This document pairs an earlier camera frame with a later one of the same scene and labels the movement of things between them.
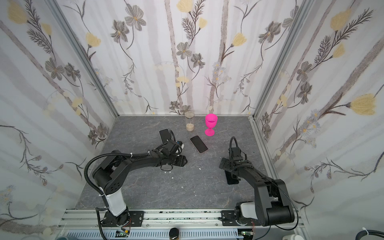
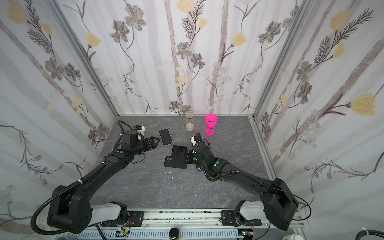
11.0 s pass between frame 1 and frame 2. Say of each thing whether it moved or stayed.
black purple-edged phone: stayed
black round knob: stayed
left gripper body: moved
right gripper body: moved
